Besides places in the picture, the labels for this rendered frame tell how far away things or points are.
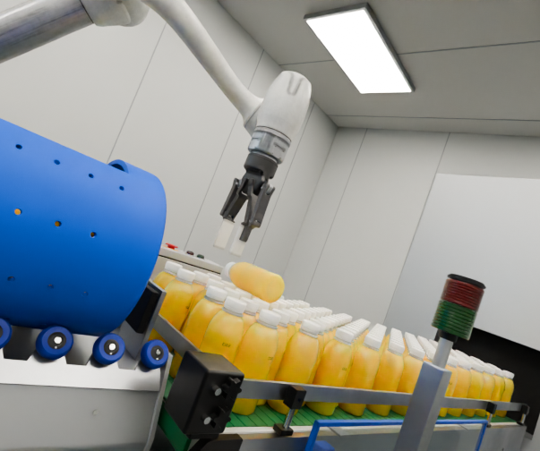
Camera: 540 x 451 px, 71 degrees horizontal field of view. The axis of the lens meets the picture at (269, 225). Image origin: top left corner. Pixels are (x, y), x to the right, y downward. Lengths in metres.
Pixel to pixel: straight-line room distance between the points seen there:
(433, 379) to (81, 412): 0.55
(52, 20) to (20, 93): 2.30
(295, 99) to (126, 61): 3.02
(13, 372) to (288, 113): 0.67
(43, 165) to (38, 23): 0.72
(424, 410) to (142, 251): 0.52
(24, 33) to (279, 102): 0.68
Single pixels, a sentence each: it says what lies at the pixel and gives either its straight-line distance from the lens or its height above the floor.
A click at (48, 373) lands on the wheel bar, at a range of 0.61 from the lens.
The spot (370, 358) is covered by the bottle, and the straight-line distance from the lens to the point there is 0.96.
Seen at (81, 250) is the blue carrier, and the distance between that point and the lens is 0.53.
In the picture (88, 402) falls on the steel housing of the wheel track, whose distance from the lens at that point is 0.64.
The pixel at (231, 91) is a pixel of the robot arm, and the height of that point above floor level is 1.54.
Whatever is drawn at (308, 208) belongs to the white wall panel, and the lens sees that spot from 5.67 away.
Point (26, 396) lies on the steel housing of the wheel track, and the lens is 0.61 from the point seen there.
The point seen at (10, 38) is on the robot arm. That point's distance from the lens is 1.24.
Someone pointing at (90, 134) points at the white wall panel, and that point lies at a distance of 3.64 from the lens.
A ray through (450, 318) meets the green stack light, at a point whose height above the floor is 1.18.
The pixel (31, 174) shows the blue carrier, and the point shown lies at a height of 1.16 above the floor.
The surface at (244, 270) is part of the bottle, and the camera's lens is 0.89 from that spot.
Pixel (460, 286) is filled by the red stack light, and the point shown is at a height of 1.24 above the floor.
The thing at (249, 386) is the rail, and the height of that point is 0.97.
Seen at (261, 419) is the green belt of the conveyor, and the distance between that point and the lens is 0.75.
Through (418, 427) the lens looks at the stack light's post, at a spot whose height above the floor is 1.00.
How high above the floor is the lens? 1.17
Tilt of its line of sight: 5 degrees up
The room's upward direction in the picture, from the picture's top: 21 degrees clockwise
